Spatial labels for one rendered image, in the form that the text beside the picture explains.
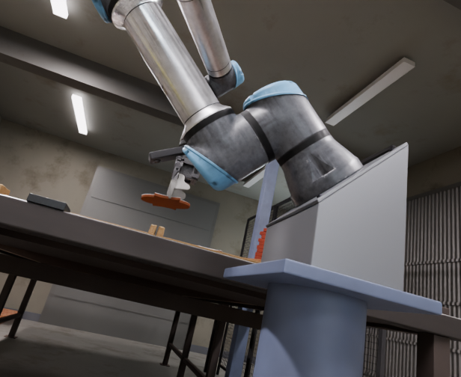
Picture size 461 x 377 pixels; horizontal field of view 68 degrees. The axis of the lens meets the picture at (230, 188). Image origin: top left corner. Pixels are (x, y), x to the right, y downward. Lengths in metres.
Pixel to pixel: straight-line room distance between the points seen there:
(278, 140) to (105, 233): 0.43
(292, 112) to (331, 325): 0.37
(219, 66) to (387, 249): 0.66
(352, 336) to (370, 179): 0.24
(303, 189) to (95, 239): 0.46
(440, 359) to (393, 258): 0.66
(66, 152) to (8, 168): 1.00
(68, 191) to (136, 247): 6.20
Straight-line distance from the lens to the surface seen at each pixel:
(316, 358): 0.56
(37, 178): 7.12
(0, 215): 0.84
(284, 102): 0.66
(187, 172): 1.05
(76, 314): 6.69
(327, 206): 0.53
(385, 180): 0.61
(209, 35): 0.94
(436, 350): 1.20
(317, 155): 0.64
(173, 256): 0.81
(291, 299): 0.57
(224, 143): 0.63
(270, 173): 3.22
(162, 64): 0.71
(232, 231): 7.17
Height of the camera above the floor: 0.79
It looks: 20 degrees up
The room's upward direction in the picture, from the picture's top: 13 degrees clockwise
